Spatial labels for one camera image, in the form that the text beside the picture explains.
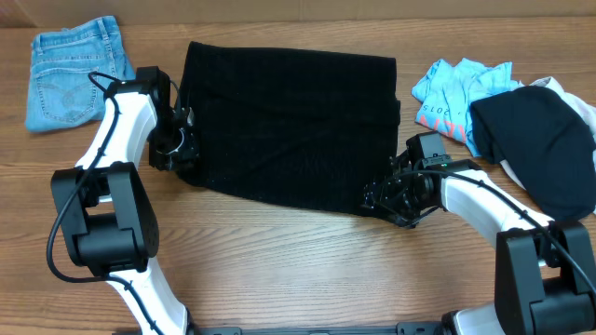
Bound light blue printed t-shirt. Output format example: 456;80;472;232
412;58;522;157

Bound plain black cloth garment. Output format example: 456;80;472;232
470;86;595;221

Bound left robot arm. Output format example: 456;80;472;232
46;66;199;334

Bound white cloth garment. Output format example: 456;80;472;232
500;76;595;190

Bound folded blue denim jeans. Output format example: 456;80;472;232
25;16;135;133

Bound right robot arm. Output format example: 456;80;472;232
363;131;595;335

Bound black sparkly knit garment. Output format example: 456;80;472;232
178;42;400;217

